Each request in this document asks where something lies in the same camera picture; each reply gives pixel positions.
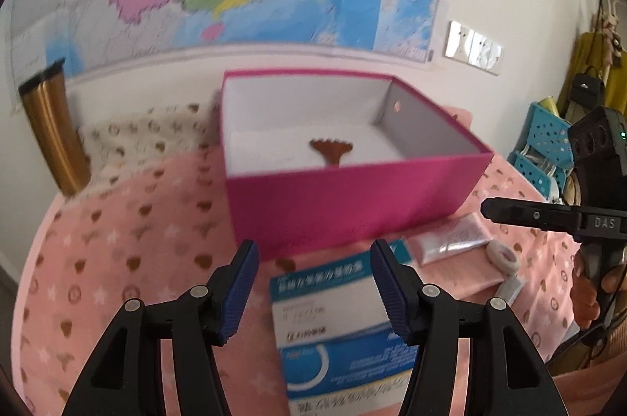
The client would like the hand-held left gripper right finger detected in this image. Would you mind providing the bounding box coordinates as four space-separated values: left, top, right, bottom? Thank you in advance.
370 238 569 416

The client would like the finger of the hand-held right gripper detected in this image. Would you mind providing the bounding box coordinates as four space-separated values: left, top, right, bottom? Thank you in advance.
481 197 584 236

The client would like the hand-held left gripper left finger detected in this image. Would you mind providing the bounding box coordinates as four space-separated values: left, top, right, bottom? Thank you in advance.
61 240 260 416

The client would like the white blue medicine box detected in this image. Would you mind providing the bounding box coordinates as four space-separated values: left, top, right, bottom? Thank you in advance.
269 240 422 416

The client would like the light pink cream tube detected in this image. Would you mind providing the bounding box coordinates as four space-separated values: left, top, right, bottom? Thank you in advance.
406 215 491 268

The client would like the pink cardboard box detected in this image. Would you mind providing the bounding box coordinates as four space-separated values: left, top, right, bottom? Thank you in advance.
218 70 495 262

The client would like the person's right forearm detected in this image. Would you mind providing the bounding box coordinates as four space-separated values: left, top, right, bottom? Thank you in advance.
546 338 627 416

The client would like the person's right hand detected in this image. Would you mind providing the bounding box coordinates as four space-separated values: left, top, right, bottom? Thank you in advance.
569 247 627 332

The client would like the blue perforated plastic basket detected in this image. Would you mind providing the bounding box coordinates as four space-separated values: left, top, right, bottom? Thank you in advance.
528 101 575 169
508 149 559 202

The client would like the white tape roll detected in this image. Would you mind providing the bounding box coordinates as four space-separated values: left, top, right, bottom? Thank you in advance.
485 242 523 276

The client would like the black handbag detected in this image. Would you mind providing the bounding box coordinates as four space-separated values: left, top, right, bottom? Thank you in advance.
571 72 607 109

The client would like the small white item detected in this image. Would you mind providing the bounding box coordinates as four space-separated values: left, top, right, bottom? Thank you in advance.
490 274 527 305

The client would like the yellow hanging garment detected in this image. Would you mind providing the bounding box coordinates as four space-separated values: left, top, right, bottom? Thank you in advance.
568 31 627 119

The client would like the pink printed cloth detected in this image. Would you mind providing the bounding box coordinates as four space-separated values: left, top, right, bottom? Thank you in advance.
12 102 589 416

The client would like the beige hanging toy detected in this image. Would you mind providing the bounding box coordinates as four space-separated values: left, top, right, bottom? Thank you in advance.
598 0 627 56

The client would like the cream printed cloth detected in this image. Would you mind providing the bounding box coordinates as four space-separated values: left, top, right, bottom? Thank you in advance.
77 102 221 182

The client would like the gold metal tumbler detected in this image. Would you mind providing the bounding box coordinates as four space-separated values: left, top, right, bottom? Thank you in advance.
18 59 92 197

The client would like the black cable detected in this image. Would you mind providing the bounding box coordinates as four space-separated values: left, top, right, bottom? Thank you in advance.
551 296 615 370

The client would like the narrow white wall plate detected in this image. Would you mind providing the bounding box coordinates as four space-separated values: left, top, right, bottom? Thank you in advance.
489 41 504 76

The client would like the white wall socket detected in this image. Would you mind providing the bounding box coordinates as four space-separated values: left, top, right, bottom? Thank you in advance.
444 20 470 61
466 29 492 71

